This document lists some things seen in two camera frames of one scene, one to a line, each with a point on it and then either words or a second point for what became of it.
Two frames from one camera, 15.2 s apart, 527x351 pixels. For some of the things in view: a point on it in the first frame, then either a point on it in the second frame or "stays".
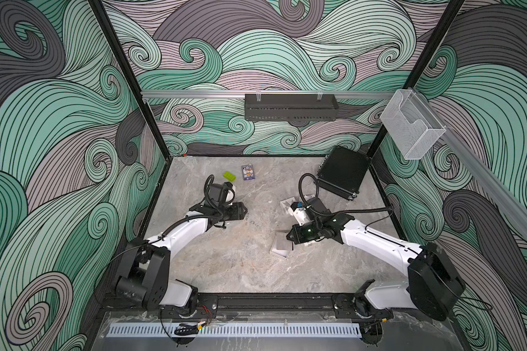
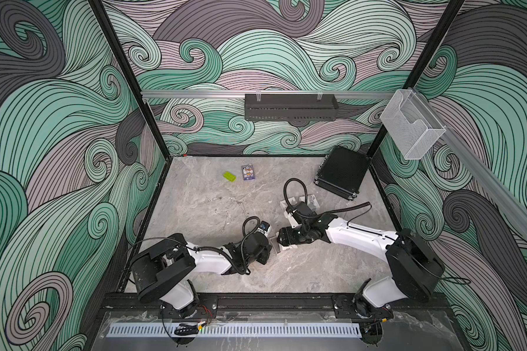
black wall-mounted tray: x=290 y=107 stays
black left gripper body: x=232 y=213 -> x=263 y=257
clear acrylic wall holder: x=411 y=124 stays
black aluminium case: x=342 y=171 stays
